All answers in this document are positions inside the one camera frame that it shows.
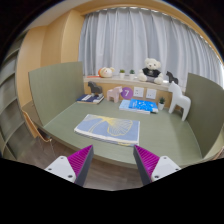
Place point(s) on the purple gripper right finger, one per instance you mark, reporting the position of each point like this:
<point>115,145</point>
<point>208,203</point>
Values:
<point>152,167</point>

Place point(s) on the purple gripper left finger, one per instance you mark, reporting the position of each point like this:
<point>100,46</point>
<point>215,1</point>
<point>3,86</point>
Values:
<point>73,168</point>

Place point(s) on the wooden chair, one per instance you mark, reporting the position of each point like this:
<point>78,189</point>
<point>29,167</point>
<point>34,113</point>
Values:
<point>37,132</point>

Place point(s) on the small potted plant on desk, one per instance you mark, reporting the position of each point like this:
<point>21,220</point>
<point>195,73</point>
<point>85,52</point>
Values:
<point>161,103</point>

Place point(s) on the blue book stack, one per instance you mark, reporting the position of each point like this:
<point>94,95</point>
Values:
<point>141,106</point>

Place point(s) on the dark book stack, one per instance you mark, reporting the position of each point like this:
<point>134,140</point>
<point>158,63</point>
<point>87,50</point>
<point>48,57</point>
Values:
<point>89,99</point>

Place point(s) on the white wooden horse figure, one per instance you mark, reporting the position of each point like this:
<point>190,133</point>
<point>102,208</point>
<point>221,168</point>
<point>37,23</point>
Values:
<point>178,99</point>

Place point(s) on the purple round number sign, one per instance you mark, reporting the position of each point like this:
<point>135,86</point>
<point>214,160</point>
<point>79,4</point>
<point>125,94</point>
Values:
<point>127,93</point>

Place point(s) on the dark grey horse figure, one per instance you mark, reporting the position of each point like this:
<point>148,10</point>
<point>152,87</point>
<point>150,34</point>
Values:
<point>95,89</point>

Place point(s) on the left green desk partition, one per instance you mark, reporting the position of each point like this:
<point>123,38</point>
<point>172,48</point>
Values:
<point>56,87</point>

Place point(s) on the green desk partition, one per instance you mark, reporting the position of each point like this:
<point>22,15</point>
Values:
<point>206,115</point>
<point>56,87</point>

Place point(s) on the pink wooden horse figure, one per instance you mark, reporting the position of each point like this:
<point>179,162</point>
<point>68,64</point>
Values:
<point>114,93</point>

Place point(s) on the right green desk partition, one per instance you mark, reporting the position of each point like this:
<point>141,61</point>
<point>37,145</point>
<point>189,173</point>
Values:
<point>206,115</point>

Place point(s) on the grey bookshelf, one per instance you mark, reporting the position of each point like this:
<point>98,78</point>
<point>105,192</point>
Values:
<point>15,136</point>

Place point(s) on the small black horse figure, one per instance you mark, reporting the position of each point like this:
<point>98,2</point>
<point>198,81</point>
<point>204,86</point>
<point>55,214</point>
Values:
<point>172,78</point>

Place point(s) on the white teddy bear black shirt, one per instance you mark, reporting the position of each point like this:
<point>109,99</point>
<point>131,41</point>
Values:
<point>151,73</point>

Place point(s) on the right potted plant on sill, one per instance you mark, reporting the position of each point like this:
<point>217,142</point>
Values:
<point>132,74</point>

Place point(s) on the potted plant on sill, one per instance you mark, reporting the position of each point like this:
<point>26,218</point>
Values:
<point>132,74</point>
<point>122,73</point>

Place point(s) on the left potted plant on sill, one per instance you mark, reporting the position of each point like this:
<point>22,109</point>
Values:
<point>122,73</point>

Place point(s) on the orange white plush toy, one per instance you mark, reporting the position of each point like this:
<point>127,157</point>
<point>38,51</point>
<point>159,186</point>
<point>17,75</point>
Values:
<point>106,72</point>

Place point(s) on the white sheer curtain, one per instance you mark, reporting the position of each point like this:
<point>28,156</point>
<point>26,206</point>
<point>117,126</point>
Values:
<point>123,38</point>

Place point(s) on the right white wall socket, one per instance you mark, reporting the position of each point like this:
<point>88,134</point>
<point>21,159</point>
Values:
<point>151,94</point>

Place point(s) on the white wall socket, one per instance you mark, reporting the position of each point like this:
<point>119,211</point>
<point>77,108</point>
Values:
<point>138,92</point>
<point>151,94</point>

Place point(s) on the left white wall socket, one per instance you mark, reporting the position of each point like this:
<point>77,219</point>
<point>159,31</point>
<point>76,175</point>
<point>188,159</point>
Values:
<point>138,92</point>

